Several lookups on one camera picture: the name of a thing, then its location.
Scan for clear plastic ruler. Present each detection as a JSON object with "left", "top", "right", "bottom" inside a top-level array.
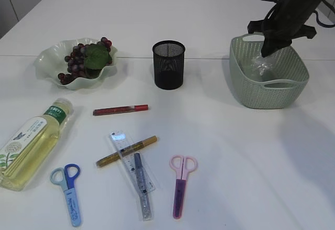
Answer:
[{"left": 109, "top": 131, "right": 155, "bottom": 195}]

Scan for blue scissors with sheath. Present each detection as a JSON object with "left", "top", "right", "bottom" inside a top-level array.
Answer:
[{"left": 50, "top": 164, "right": 82, "bottom": 227}]

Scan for light green wavy plate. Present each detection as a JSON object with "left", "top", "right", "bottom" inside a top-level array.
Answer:
[{"left": 33, "top": 38, "right": 117, "bottom": 90}]

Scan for clear plastic sheet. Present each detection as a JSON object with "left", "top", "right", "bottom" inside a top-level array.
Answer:
[{"left": 251, "top": 55, "right": 276, "bottom": 82}]

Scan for red marker pen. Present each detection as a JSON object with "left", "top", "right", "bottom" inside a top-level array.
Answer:
[{"left": 93, "top": 105, "right": 149, "bottom": 116}]

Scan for light green woven basket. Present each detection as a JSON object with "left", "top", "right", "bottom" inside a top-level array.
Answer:
[{"left": 229, "top": 34, "right": 309, "bottom": 109}]

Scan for pink scissors with sheath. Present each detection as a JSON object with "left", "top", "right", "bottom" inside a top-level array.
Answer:
[{"left": 169, "top": 155, "right": 198, "bottom": 220}]

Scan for black mesh pen holder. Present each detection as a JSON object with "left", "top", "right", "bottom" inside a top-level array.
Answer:
[{"left": 152, "top": 40, "right": 186, "bottom": 90}]

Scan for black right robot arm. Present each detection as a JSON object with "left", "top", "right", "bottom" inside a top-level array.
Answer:
[{"left": 247, "top": 0, "right": 334, "bottom": 58}]

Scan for silver glitter pen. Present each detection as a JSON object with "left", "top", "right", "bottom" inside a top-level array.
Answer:
[{"left": 134, "top": 153, "right": 152, "bottom": 221}]

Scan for green tea bottle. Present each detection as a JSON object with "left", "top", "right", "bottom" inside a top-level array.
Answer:
[{"left": 1, "top": 98, "right": 73, "bottom": 191}]

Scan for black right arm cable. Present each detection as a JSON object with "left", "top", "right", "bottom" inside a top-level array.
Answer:
[{"left": 312, "top": 0, "right": 335, "bottom": 28}]

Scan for gold marker pen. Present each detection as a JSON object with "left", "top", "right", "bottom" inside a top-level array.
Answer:
[{"left": 96, "top": 135, "right": 158, "bottom": 168}]

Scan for dark red grape bunch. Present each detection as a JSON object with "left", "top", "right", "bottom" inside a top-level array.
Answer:
[{"left": 58, "top": 37, "right": 113, "bottom": 85}]

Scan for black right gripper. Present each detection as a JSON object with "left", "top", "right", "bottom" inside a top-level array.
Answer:
[{"left": 247, "top": 3, "right": 316, "bottom": 58}]

